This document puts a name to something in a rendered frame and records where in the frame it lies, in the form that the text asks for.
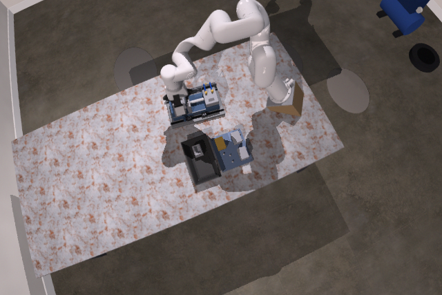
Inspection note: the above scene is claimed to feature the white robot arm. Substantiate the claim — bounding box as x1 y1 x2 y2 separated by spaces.
160 0 294 104

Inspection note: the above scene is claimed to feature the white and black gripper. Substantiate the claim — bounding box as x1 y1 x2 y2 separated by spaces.
163 83 193 106

